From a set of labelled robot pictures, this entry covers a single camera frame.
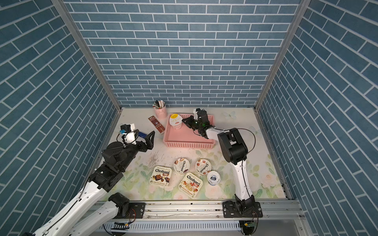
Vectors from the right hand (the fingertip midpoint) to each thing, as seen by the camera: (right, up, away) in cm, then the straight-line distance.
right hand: (182, 120), depth 99 cm
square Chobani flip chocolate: (-10, -31, -17) cm, 37 cm away
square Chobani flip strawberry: (+6, -35, -20) cm, 41 cm away
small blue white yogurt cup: (+19, -31, -20) cm, 42 cm away
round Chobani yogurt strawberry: (+14, -27, -14) cm, 33 cm away
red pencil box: (-19, -4, +10) cm, 21 cm away
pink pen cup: (-17, +5, +10) cm, 20 cm away
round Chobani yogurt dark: (+1, -27, -14) cm, 30 cm away
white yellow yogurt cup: (-4, -1, 0) cm, 5 cm away
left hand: (-12, -6, -28) cm, 31 cm away
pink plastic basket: (+2, -12, 0) cm, 12 cm away
